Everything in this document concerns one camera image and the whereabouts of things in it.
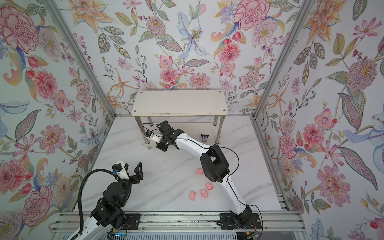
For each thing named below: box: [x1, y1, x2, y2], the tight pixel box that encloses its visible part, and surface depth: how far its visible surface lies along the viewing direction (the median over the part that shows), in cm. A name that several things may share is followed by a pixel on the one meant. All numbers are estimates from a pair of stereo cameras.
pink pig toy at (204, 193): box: [200, 189, 209, 198], surface depth 82 cm
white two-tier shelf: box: [130, 90, 229, 149], surface depth 83 cm
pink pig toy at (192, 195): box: [189, 190, 197, 201], surface depth 83 cm
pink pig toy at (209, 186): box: [205, 182, 213, 190], surface depth 86 cm
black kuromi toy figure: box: [200, 133, 210, 142], surface depth 97 cm
